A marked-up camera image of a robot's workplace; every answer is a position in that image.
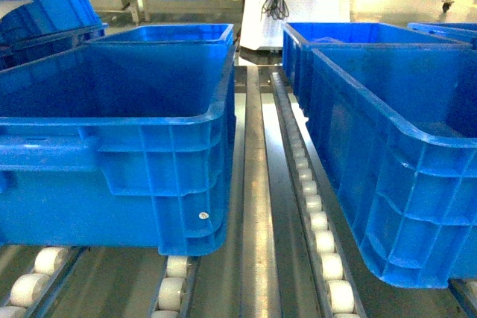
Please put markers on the stacked blue crate top left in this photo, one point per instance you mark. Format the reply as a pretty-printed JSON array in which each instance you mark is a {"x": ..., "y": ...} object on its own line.
[{"x": 42, "y": 28}]

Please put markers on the blue crate behind left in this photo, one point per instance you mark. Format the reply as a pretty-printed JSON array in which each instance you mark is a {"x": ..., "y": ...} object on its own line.
[{"x": 203, "y": 33}]

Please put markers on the large blue crate left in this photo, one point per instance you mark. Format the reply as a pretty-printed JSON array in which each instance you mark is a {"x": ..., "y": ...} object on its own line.
[{"x": 119, "y": 145}]

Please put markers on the large blue crate right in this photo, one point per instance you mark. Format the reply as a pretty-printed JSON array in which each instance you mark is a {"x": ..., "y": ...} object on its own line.
[{"x": 395, "y": 130}]

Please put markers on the blue crate behind right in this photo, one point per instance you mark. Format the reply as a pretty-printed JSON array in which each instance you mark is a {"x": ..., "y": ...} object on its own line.
[{"x": 301, "y": 38}]

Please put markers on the large blue crate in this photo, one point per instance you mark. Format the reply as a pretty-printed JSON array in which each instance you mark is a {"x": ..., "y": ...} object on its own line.
[
  {"x": 395, "y": 130},
  {"x": 119, "y": 145}
]

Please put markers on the white roller conveyor track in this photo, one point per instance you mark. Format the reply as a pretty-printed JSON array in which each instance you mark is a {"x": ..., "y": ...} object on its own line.
[{"x": 336, "y": 291}]

